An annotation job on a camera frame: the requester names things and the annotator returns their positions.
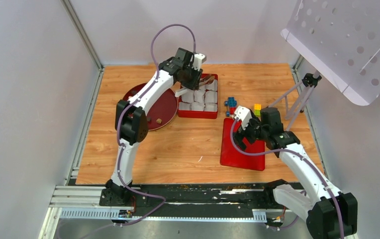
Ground red rectangular chocolate box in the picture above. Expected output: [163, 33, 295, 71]
[178, 74, 219, 119]

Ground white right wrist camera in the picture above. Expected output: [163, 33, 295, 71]
[233, 106, 252, 124]

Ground red box lid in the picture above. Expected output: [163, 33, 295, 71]
[220, 118, 266, 171]

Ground blue red toy car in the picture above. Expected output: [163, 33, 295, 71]
[224, 97, 237, 117]

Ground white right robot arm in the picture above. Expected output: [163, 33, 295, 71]
[230, 114, 358, 239]

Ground yellow green toy block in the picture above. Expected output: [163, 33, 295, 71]
[253, 104, 262, 117]

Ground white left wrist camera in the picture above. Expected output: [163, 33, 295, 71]
[191, 53, 206, 71]

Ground wooden metal food tongs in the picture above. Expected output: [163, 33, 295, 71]
[175, 74, 215, 98]

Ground perforated white light panel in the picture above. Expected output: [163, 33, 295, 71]
[281, 0, 380, 106]

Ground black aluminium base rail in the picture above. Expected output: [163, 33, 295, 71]
[49, 183, 290, 223]

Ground grey tripod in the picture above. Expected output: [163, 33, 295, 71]
[265, 72, 322, 121]

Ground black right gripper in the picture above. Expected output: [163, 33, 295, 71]
[231, 114, 268, 151]

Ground round dark red tray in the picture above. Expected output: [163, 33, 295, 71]
[114, 83, 178, 131]

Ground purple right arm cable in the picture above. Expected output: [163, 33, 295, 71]
[230, 122, 346, 239]

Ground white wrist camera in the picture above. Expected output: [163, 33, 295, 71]
[191, 53, 206, 71]
[233, 106, 252, 124]

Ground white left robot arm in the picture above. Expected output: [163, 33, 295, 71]
[103, 53, 206, 206]

